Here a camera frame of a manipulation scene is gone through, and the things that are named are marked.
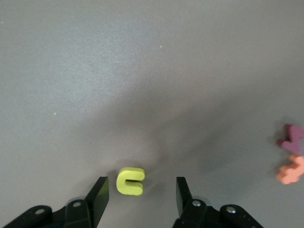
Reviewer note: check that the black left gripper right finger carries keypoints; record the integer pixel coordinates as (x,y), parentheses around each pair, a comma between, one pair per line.
(199,216)

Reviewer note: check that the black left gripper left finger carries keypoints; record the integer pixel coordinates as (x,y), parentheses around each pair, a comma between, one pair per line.
(78,216)

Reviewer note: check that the yellow foam letter u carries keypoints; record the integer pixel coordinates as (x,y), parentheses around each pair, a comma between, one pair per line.
(121,183)

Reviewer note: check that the orange foam letter t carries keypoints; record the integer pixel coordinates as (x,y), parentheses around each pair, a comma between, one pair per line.
(291,174)

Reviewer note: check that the dark red foam letter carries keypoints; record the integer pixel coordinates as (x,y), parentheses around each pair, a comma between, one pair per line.
(294,142)

